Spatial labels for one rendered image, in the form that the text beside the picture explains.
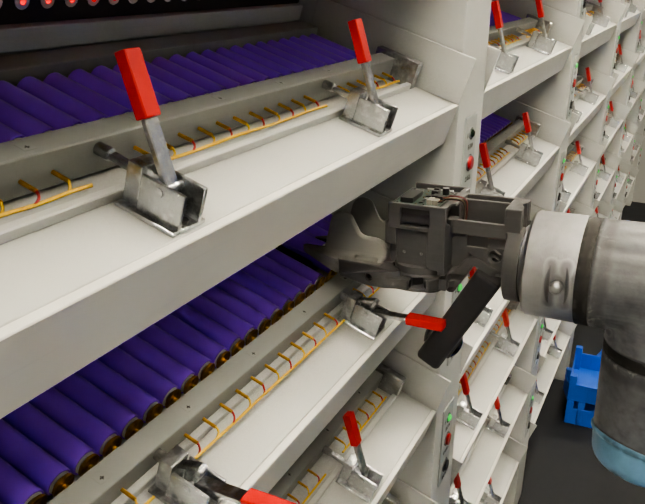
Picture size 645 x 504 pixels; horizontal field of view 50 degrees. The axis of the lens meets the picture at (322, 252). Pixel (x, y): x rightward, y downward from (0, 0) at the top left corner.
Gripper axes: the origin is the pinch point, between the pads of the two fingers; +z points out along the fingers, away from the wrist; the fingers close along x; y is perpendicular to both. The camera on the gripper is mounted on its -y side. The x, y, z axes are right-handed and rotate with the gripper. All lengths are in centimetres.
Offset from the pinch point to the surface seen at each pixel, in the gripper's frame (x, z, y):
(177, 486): 30.7, -6.0, -3.9
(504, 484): -75, -4, -82
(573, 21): -85, -9, 17
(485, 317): -39.3, -6.8, -23.6
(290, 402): 17.3, -6.1, -5.6
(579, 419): -132, -13, -98
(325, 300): 6.1, -3.5, -2.1
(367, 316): 4.2, -6.8, -3.9
